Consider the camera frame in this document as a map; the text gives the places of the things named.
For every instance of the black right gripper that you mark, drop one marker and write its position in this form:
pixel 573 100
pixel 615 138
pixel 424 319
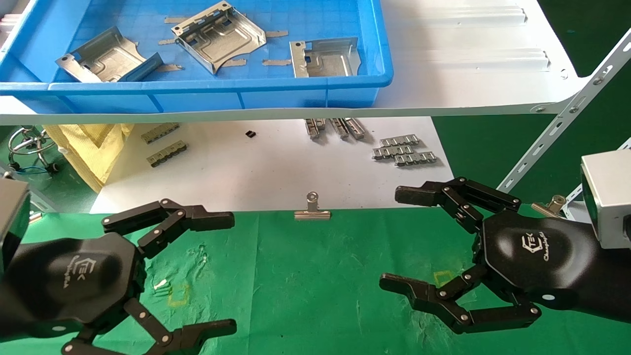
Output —
pixel 537 256

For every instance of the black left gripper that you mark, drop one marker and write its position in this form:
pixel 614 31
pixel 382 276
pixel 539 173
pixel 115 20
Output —
pixel 69 281

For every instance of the bent sheet metal part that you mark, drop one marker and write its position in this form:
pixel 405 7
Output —
pixel 325 61
pixel 222 42
pixel 106 56

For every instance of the grey metal clip strip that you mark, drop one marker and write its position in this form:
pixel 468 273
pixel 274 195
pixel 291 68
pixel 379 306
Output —
pixel 339 128
pixel 415 159
pixel 167 154
pixel 355 128
pixel 314 127
pixel 399 141
pixel 160 133
pixel 392 152

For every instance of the green table cloth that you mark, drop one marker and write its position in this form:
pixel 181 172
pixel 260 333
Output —
pixel 305 276

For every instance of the white board sheet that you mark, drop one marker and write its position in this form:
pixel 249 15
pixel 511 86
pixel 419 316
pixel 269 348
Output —
pixel 256 167

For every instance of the white metal shelf board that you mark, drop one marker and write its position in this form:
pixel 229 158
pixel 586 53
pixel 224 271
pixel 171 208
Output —
pixel 468 84

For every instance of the yellow cloth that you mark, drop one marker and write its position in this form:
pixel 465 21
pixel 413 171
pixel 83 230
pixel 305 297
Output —
pixel 88 148

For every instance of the blue plastic bin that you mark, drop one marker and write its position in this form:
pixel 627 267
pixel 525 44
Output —
pixel 197 96

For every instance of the brown tape strip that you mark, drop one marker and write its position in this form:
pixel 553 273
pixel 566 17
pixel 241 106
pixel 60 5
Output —
pixel 233 63
pixel 166 41
pixel 276 62
pixel 170 68
pixel 276 34
pixel 175 20

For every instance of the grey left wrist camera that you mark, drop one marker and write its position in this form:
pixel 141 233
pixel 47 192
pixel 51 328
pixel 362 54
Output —
pixel 12 217

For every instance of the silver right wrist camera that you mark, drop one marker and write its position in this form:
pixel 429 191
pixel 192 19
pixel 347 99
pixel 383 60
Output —
pixel 611 197

